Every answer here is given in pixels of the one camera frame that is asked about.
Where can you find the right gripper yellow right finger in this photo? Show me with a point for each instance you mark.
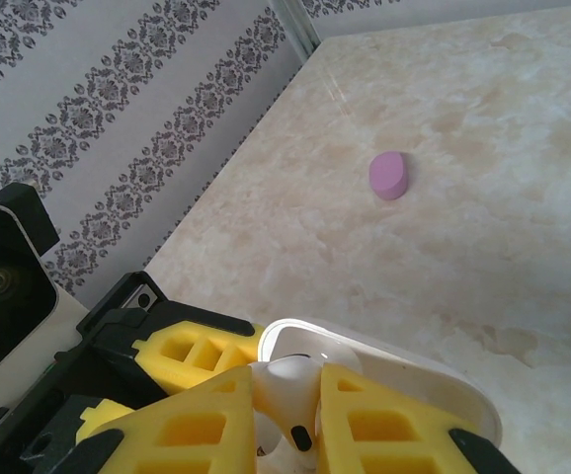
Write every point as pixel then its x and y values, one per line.
pixel 335 395

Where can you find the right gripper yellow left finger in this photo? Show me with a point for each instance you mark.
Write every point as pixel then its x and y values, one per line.
pixel 236 395

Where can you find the pink earbud charging case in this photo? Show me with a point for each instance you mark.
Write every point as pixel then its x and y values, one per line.
pixel 386 175

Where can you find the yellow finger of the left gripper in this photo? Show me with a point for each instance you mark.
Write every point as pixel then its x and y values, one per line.
pixel 103 415
pixel 236 340

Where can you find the white earbud charging case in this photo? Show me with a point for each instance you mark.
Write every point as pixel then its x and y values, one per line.
pixel 414 375

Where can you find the left aluminium frame post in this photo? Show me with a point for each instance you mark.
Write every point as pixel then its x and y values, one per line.
pixel 298 24

